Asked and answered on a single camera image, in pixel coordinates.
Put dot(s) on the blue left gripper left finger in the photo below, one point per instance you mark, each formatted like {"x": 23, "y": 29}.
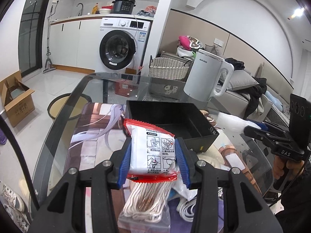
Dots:
{"x": 124, "y": 164}

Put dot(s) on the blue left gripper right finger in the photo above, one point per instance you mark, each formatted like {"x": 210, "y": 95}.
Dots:
{"x": 182, "y": 158}

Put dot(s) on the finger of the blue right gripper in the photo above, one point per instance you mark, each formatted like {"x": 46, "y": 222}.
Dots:
{"x": 262, "y": 125}

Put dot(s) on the red white snack packet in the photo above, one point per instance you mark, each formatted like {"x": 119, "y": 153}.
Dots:
{"x": 153, "y": 157}

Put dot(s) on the white copper-tipped cords bag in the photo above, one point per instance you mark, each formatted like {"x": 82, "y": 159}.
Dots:
{"x": 146, "y": 202}

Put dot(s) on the bubble wrap piece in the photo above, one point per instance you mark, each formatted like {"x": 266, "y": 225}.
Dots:
{"x": 233, "y": 123}

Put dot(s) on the person's right hand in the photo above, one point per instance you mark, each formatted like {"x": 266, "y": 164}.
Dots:
{"x": 279, "y": 165}

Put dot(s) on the black clothes on sofa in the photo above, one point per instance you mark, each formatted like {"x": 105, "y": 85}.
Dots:
{"x": 252, "y": 94}

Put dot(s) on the grey sofa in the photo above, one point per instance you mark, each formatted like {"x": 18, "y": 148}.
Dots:
{"x": 277, "y": 86}

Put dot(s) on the grey cushion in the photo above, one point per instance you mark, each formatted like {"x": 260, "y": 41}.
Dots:
{"x": 240, "y": 80}

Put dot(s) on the black open cardboard box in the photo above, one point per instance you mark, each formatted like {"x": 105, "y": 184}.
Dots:
{"x": 181, "y": 119}

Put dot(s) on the white electric kettle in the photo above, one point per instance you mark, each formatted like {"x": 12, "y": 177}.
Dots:
{"x": 204, "y": 76}

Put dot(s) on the red box under table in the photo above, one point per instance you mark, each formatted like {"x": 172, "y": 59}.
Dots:
{"x": 125, "y": 85}

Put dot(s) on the white wicker basket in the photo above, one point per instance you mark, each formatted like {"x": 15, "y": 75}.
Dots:
{"x": 168, "y": 68}

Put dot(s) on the pile of colourful clothes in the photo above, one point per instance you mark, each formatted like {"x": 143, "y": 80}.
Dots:
{"x": 188, "y": 46}

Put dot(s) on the brown cardboard box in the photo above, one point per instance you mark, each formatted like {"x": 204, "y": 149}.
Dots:
{"x": 16, "y": 98}

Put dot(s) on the mop with stand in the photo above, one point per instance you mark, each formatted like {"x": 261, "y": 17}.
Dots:
{"x": 48, "y": 63}

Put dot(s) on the white front-load washing machine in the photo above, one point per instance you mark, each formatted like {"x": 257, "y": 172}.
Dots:
{"x": 122, "y": 43}

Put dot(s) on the white kitchen base cabinets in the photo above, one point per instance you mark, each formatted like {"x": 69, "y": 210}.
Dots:
{"x": 76, "y": 44}

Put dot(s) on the black framed glass door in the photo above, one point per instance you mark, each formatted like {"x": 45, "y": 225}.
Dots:
{"x": 31, "y": 36}

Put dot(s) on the kitchen faucet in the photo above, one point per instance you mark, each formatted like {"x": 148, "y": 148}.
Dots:
{"x": 80, "y": 12}

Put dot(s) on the yellow bottle on counter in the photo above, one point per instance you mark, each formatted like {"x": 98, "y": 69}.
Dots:
{"x": 95, "y": 9}

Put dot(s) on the black pressure cooker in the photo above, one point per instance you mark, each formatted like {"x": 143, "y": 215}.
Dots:
{"x": 123, "y": 6}

